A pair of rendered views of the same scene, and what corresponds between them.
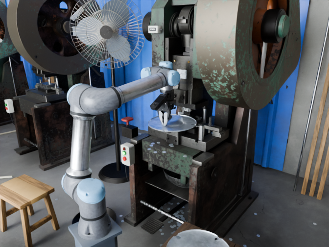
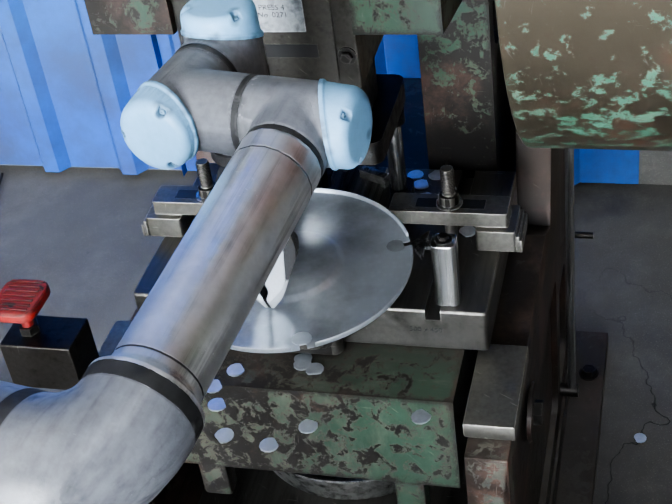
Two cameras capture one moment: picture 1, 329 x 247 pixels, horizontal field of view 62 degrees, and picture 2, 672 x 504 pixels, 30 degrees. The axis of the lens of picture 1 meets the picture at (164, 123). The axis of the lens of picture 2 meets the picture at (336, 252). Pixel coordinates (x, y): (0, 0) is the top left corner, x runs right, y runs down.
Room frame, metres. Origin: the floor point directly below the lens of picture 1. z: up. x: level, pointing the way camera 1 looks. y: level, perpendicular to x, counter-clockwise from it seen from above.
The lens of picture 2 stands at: (0.45, 0.30, 1.66)
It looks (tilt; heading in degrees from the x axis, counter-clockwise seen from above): 37 degrees down; 340
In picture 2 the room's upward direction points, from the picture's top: 9 degrees counter-clockwise
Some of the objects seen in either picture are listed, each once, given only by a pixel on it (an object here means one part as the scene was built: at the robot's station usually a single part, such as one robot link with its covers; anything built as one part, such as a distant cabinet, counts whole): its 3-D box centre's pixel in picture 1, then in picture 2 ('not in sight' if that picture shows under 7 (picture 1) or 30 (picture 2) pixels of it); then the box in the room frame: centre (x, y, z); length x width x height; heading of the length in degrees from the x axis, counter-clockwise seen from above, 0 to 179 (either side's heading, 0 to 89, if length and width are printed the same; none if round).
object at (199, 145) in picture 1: (188, 131); (333, 248); (1.70, -0.16, 0.68); 0.45 x 0.30 x 0.06; 51
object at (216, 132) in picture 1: (211, 125); (456, 202); (1.59, -0.29, 0.76); 0.17 x 0.06 x 0.10; 51
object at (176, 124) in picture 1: (172, 122); (288, 264); (1.56, -0.05, 0.79); 0.29 x 0.29 x 0.01
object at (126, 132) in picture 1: (130, 138); (61, 382); (1.71, 0.23, 0.62); 0.10 x 0.06 x 0.20; 51
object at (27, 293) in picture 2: (127, 123); (26, 319); (1.72, 0.25, 0.72); 0.07 x 0.06 x 0.08; 141
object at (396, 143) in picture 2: (204, 112); (394, 141); (1.69, -0.26, 0.81); 0.02 x 0.02 x 0.14
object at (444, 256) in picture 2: (201, 132); (445, 267); (1.49, -0.21, 0.75); 0.03 x 0.03 x 0.10; 51
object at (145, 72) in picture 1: (153, 74); (195, 109); (1.43, 0.05, 1.09); 0.11 x 0.11 x 0.08; 42
